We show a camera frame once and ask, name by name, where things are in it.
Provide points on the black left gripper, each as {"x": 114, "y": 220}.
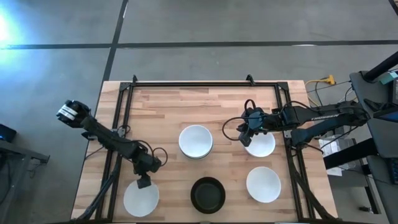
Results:
{"x": 146, "y": 163}

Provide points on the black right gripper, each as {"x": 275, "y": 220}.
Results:
{"x": 253, "y": 121}

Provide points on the white ceramic bowl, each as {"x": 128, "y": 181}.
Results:
{"x": 196, "y": 140}
{"x": 262, "y": 147}
{"x": 141, "y": 200}
{"x": 263, "y": 184}

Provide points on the black bowl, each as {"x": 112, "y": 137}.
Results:
{"x": 208, "y": 195}

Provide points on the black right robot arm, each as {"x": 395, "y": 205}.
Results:
{"x": 311, "y": 118}

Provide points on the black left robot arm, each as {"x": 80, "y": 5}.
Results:
{"x": 105, "y": 138}

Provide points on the white paper sheet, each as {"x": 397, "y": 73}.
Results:
{"x": 331, "y": 149}

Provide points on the yellow power plug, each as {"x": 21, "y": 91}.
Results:
{"x": 330, "y": 80}

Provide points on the black cart beam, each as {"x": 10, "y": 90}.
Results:
{"x": 348, "y": 155}

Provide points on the grey cart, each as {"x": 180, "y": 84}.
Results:
{"x": 361, "y": 90}

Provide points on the grey desk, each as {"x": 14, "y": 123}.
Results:
{"x": 12, "y": 174}

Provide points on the small black floor object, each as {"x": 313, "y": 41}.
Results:
{"x": 364, "y": 209}

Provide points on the black device with blue light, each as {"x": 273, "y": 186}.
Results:
{"x": 7, "y": 133}

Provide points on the black pole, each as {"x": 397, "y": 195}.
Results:
{"x": 381, "y": 67}

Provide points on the teal box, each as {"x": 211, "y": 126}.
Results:
{"x": 390, "y": 77}

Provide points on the black aluminium frame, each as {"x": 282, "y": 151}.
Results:
{"x": 202, "y": 84}

